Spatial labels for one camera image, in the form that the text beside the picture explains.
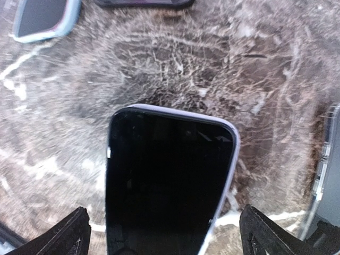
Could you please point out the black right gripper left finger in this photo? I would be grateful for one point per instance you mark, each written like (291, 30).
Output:
(69, 236)

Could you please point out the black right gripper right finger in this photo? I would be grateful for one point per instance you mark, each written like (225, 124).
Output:
(260, 235)

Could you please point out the clear magsafe phone case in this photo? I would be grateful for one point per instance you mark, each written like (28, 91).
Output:
(325, 191)

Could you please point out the lilac phone case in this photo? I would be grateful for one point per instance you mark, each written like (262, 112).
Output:
(228, 132)

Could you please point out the light blue phone case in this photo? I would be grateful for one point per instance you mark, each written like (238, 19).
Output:
(70, 17)

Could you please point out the black phone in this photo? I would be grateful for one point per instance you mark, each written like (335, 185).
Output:
(145, 3)

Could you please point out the pink phone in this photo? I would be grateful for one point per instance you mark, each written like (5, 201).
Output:
(40, 15)

